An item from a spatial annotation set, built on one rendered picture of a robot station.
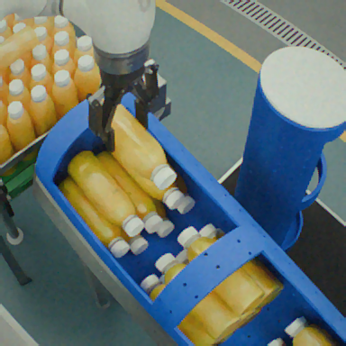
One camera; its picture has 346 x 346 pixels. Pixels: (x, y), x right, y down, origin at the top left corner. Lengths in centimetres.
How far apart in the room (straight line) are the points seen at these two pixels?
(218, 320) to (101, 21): 61
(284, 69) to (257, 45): 146
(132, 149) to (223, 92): 175
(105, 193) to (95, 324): 116
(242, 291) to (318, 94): 65
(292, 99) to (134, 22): 78
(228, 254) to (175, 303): 13
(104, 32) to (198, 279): 48
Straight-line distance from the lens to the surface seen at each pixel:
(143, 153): 110
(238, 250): 112
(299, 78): 160
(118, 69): 93
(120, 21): 84
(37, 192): 160
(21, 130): 149
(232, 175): 243
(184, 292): 111
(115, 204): 124
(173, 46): 300
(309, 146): 159
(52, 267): 244
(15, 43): 152
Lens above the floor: 225
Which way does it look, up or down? 60 degrees down
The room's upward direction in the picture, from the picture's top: 2 degrees clockwise
